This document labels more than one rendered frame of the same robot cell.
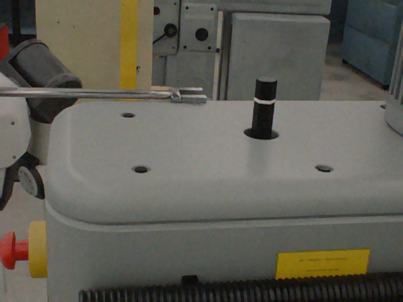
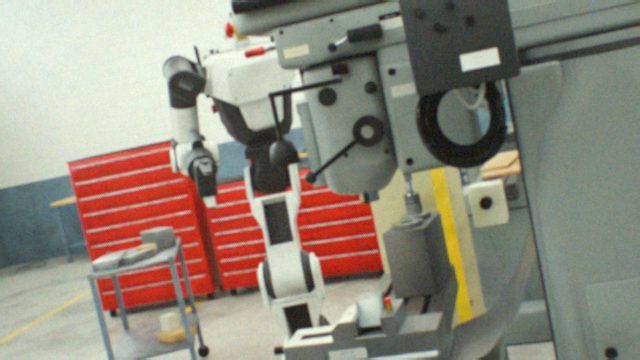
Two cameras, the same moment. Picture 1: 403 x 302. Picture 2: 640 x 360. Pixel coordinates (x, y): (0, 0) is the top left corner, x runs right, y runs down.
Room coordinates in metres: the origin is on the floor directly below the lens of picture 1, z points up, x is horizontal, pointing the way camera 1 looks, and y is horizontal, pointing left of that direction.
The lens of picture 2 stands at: (-1.20, -0.83, 1.55)
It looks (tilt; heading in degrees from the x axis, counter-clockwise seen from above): 6 degrees down; 26
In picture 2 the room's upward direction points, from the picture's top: 12 degrees counter-clockwise
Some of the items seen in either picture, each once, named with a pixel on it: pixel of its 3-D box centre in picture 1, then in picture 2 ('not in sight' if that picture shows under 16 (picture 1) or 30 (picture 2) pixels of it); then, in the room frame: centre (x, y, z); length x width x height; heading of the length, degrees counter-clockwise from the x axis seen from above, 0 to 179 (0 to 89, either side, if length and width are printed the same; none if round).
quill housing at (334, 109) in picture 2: not in sight; (356, 124); (0.62, -0.07, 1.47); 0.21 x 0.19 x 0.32; 12
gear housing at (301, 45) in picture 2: not in sight; (353, 35); (0.62, -0.10, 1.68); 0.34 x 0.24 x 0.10; 102
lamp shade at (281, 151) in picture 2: not in sight; (283, 152); (0.56, 0.12, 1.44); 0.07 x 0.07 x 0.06
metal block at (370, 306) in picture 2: not in sight; (372, 308); (0.39, -0.11, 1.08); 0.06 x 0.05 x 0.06; 10
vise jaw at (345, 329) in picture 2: not in sight; (349, 322); (0.38, -0.06, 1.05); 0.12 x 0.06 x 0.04; 10
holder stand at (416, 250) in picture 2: not in sight; (417, 251); (0.95, -0.03, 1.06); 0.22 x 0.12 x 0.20; 4
